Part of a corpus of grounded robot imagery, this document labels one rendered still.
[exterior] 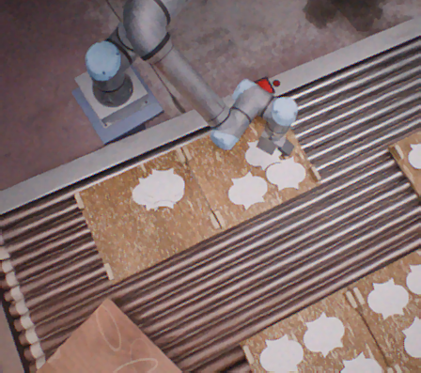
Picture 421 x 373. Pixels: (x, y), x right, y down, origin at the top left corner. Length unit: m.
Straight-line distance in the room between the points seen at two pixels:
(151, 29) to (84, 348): 0.94
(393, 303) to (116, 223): 0.99
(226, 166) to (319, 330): 0.64
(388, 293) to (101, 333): 0.95
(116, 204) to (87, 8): 1.85
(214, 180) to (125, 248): 0.39
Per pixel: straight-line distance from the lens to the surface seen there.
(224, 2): 3.12
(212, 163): 1.58
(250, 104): 1.26
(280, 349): 1.53
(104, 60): 1.48
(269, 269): 1.54
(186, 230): 1.52
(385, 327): 1.64
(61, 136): 2.73
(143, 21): 1.10
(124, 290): 1.53
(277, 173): 1.59
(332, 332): 1.57
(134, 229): 1.53
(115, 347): 1.42
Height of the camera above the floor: 2.44
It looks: 73 degrees down
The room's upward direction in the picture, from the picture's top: 9 degrees clockwise
